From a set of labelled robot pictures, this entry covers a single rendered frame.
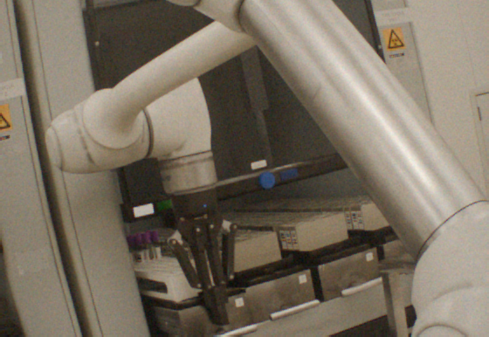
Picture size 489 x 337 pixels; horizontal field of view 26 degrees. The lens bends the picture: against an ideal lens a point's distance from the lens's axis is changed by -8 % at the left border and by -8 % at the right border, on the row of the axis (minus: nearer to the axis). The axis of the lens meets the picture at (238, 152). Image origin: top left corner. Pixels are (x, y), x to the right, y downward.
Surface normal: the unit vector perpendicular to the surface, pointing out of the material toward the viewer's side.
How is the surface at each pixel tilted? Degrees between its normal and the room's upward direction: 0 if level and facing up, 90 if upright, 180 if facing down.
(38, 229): 90
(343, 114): 77
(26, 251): 90
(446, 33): 90
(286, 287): 90
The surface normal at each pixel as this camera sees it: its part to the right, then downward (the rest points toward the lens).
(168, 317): -0.87, 0.21
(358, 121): -0.57, -0.19
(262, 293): 0.45, -0.04
